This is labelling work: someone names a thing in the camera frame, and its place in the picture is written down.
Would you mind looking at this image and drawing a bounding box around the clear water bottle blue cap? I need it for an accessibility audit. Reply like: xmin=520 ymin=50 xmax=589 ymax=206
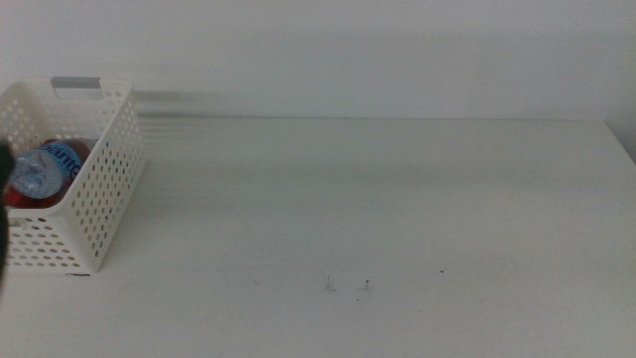
xmin=9 ymin=140 xmax=83 ymax=201

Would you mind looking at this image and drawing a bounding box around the red soda can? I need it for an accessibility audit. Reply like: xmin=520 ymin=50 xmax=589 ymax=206
xmin=2 ymin=137 xmax=96 ymax=210

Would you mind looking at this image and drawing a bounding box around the white perforated plastic basket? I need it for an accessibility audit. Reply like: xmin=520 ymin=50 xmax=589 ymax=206
xmin=0 ymin=76 xmax=147 ymax=276

